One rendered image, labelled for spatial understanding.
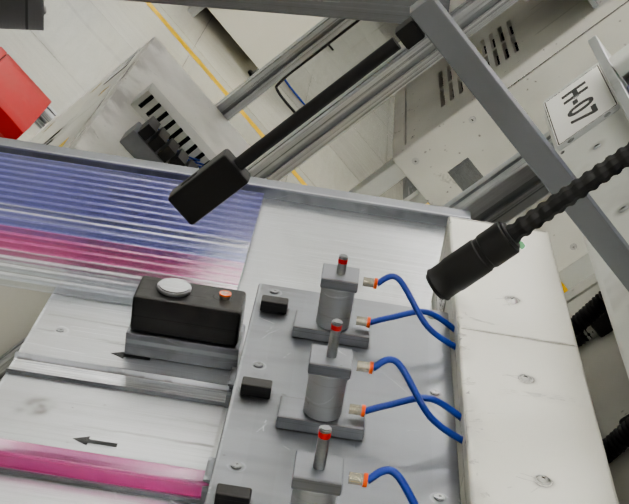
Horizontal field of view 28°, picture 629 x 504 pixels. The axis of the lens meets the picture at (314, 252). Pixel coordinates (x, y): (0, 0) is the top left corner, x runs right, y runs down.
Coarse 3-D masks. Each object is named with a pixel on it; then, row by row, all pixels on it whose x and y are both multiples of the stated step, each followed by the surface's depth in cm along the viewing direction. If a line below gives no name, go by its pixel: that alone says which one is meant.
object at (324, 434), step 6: (324, 426) 59; (318, 432) 59; (324, 432) 59; (330, 432) 59; (318, 438) 59; (324, 438) 59; (318, 444) 60; (324, 444) 59; (318, 450) 60; (324, 450) 60; (318, 456) 60; (324, 456) 60; (318, 462) 60; (324, 462) 60; (318, 468) 60; (324, 468) 60
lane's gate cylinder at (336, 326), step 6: (336, 324) 69; (330, 330) 70; (336, 330) 69; (330, 336) 70; (336, 336) 69; (330, 342) 70; (336, 342) 70; (330, 348) 70; (336, 348) 70; (330, 354) 70; (336, 354) 70
